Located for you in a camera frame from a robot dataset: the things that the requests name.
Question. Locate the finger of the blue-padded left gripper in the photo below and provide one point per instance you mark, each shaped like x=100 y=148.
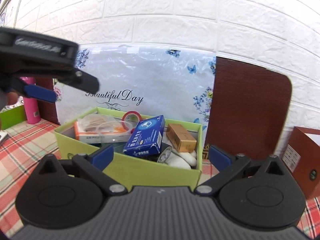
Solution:
x=33 y=91

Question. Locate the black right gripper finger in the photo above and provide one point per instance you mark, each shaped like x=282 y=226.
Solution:
x=85 y=81

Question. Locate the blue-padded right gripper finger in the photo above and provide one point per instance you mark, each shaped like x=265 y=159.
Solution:
x=91 y=167
x=229 y=167

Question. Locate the orange medicine box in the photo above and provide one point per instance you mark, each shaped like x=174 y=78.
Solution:
x=86 y=137

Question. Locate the clear plastic cup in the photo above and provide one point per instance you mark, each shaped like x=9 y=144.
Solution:
x=114 y=131

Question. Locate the white cotton glove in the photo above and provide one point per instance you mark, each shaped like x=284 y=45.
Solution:
x=182 y=160

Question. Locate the bag of wooden sticks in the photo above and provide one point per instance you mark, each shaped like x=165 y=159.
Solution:
x=90 y=122

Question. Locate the blue medicine box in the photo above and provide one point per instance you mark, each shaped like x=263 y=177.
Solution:
x=146 y=138

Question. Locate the red tape roll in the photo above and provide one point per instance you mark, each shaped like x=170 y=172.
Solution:
x=132 y=116

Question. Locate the black tape roll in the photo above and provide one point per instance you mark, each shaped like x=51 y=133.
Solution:
x=165 y=154

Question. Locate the person's left hand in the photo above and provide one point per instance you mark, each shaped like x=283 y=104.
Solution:
x=9 y=98

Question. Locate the pink thermos bottle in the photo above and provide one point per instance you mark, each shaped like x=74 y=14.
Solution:
x=31 y=110

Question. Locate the small green box lid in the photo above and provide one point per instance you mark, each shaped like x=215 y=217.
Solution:
x=12 y=117

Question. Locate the light green cardboard box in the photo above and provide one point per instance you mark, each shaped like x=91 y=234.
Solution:
x=131 y=171

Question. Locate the plaid bed sheet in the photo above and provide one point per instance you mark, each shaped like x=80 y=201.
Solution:
x=23 y=148

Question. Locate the brown shoe box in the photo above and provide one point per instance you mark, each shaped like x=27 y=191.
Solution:
x=301 y=156

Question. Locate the floral plastic bag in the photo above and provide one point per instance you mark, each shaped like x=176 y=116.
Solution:
x=174 y=82

